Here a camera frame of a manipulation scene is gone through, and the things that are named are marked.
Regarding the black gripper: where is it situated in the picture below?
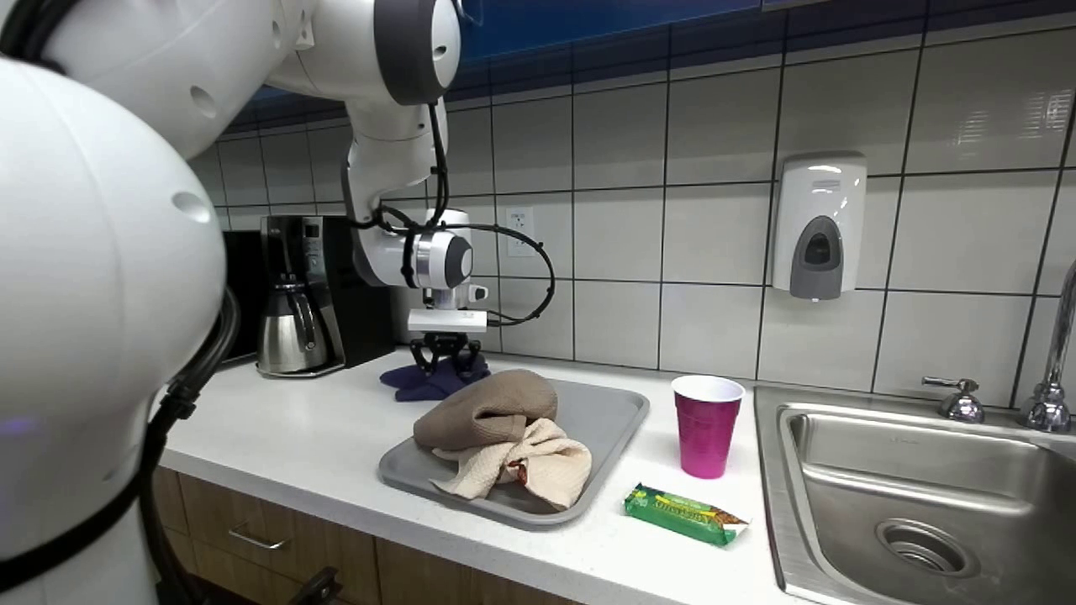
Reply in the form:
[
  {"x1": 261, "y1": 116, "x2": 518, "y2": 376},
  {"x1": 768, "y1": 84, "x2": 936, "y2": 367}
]
[{"x1": 412, "y1": 330, "x2": 484, "y2": 379}]

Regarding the blue towel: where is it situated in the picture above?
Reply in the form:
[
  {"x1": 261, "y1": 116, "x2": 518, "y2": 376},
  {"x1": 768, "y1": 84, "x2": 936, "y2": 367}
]
[{"x1": 377, "y1": 354, "x2": 496, "y2": 407}]

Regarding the brown towel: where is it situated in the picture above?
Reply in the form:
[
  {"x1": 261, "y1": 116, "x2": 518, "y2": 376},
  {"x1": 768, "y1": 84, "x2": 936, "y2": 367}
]
[{"x1": 411, "y1": 367, "x2": 561, "y2": 457}]

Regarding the grey plastic tray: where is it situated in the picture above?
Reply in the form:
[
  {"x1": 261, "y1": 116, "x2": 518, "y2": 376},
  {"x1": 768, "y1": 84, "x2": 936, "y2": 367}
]
[{"x1": 377, "y1": 374, "x2": 653, "y2": 534}]

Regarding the beige towel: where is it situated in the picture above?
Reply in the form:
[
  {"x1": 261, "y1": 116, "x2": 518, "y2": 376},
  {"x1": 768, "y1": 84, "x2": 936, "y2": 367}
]
[{"x1": 426, "y1": 412, "x2": 596, "y2": 515}]

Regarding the black coffee maker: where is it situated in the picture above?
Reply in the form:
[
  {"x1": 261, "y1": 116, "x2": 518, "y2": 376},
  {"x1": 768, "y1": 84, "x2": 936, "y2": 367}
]
[{"x1": 261, "y1": 212, "x2": 400, "y2": 374}]

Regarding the stainless steel carafe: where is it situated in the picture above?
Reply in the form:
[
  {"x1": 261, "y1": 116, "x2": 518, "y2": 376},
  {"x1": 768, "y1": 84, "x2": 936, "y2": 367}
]
[{"x1": 251, "y1": 280, "x2": 345, "y2": 382}]

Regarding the black appliance box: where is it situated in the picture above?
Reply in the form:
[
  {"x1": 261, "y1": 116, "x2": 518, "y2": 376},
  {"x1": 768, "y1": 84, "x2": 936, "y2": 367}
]
[{"x1": 216, "y1": 227, "x2": 273, "y2": 371}]

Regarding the wooden base cabinet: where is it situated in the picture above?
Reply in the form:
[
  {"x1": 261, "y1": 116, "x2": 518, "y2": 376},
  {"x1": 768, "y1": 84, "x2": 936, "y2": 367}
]
[{"x1": 147, "y1": 467, "x2": 584, "y2": 605}]

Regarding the black lever clamp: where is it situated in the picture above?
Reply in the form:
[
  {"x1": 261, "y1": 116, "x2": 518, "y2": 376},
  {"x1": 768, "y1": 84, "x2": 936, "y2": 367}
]
[{"x1": 290, "y1": 566, "x2": 345, "y2": 605}]

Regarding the magenta plastic cup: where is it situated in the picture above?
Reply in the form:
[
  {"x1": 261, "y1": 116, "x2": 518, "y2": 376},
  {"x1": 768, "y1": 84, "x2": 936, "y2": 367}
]
[{"x1": 668, "y1": 374, "x2": 746, "y2": 483}]

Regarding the green snack packet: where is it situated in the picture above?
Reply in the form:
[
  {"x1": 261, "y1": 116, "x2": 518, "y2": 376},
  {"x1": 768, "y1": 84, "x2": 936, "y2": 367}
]
[{"x1": 617, "y1": 482, "x2": 752, "y2": 552}]

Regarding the stainless steel sink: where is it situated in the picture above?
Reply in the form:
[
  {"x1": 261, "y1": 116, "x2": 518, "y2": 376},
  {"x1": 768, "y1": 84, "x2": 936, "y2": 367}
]
[{"x1": 751, "y1": 382, "x2": 1076, "y2": 605}]

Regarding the chrome faucet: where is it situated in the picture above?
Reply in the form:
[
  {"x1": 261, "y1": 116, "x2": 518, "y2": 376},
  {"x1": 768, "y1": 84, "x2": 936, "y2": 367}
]
[{"x1": 1017, "y1": 260, "x2": 1076, "y2": 438}]

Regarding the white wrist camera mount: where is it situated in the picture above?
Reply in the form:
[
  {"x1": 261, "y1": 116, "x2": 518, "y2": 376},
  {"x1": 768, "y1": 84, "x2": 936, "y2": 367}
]
[{"x1": 402, "y1": 305, "x2": 493, "y2": 340}]

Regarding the white wall outlet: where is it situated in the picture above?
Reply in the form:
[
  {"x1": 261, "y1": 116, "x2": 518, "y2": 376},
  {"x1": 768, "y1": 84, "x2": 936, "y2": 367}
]
[{"x1": 501, "y1": 206, "x2": 542, "y2": 262}]

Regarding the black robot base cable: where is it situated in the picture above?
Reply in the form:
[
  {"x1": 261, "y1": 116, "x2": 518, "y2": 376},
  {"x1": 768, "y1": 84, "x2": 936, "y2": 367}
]
[{"x1": 0, "y1": 287, "x2": 244, "y2": 605}]

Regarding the silver drawer handle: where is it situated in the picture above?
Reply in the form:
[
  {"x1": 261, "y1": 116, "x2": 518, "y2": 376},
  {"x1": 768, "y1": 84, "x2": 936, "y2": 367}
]
[{"x1": 225, "y1": 524, "x2": 290, "y2": 558}]

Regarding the blue wall cabinet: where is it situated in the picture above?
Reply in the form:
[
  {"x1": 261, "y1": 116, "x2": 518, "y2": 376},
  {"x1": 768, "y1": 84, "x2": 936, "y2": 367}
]
[{"x1": 223, "y1": 0, "x2": 1076, "y2": 141}]

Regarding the white wall soap dispenser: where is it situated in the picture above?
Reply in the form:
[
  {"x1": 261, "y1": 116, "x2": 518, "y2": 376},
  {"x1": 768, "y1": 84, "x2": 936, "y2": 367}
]
[{"x1": 771, "y1": 156, "x2": 870, "y2": 305}]

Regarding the chrome faucet handle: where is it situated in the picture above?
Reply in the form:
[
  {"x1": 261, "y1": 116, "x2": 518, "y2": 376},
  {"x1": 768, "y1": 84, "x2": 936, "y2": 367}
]
[{"x1": 917, "y1": 374, "x2": 987, "y2": 427}]

